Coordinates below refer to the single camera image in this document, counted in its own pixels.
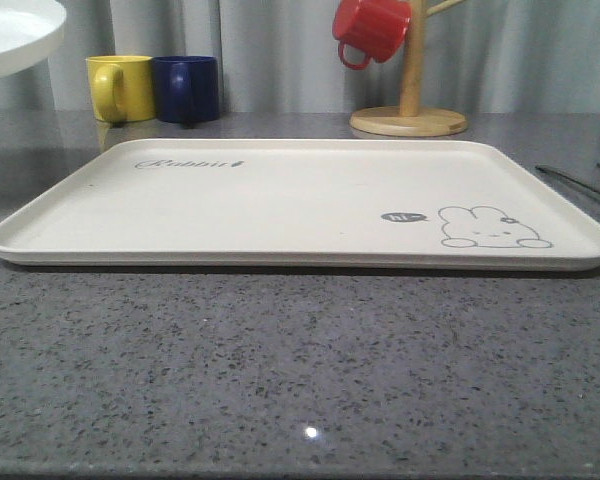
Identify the silver metal fork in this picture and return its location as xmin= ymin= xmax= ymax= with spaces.
xmin=535 ymin=165 xmax=600 ymax=202

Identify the white round plate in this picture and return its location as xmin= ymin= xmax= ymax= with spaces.
xmin=0 ymin=1 xmax=67 ymax=78

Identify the cream rabbit serving tray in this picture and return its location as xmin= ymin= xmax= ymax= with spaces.
xmin=0 ymin=139 xmax=600 ymax=271

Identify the wooden mug tree stand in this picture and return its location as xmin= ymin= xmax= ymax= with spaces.
xmin=349 ymin=0 xmax=468 ymax=137

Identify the grey curtain backdrop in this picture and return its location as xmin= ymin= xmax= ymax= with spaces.
xmin=0 ymin=1 xmax=600 ymax=113

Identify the dark blue mug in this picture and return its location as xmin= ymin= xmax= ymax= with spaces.
xmin=150 ymin=56 xmax=220 ymax=123

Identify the red ribbed mug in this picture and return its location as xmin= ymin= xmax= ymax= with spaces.
xmin=332 ymin=0 xmax=412 ymax=70

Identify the yellow mug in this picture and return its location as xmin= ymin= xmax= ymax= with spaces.
xmin=86 ymin=55 xmax=156 ymax=123

